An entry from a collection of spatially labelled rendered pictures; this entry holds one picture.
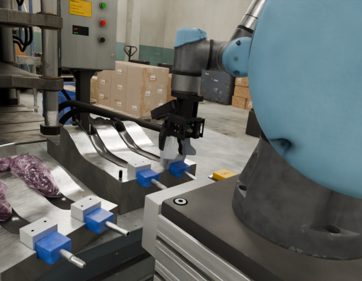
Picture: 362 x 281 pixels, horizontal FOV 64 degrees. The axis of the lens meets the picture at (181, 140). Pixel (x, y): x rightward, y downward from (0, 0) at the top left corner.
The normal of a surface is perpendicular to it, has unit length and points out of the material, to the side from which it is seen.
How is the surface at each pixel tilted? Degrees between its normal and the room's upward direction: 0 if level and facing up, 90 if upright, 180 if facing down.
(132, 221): 0
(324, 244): 90
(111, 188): 90
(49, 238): 0
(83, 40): 90
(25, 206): 23
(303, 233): 81
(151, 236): 90
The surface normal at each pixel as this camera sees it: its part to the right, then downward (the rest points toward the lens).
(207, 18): -0.68, 0.15
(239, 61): 0.02, 0.29
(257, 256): 0.11, -0.95
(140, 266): 0.68, 0.28
